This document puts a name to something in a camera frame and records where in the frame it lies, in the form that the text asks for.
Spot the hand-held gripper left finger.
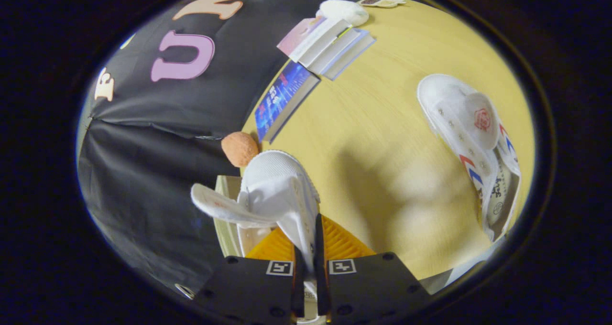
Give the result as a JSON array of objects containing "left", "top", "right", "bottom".
[{"left": 194, "top": 227, "right": 305, "bottom": 323}]

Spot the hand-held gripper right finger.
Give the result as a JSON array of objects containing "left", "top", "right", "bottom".
[{"left": 313, "top": 214, "right": 431, "bottom": 323}]

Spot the brown cardboard storage box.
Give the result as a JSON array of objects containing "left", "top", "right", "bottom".
[{"left": 214, "top": 174, "right": 287, "bottom": 260}]

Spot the white canvas shoe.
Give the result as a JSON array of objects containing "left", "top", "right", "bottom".
[
  {"left": 417, "top": 73, "right": 522, "bottom": 242},
  {"left": 190, "top": 150, "right": 321, "bottom": 287}
]

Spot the orange fuzzy ball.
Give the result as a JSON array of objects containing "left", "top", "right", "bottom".
[{"left": 221, "top": 131, "right": 260, "bottom": 168}]

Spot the black backdrop cloth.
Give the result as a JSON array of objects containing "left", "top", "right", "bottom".
[{"left": 76, "top": 0, "right": 383, "bottom": 297}]

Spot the dark blue cover book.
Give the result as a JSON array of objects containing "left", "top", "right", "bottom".
[{"left": 254, "top": 60, "right": 321, "bottom": 144}]

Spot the light blue cover book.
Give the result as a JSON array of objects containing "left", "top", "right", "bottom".
[{"left": 325, "top": 31, "right": 376, "bottom": 81}]

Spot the pink cover book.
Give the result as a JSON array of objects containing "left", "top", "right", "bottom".
[{"left": 277, "top": 16, "right": 352, "bottom": 63}]

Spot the white fluffy ball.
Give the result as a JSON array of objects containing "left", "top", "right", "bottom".
[{"left": 317, "top": 0, "right": 370, "bottom": 27}]

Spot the small colour palette card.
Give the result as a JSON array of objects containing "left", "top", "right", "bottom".
[{"left": 358, "top": 0, "right": 407, "bottom": 9}]

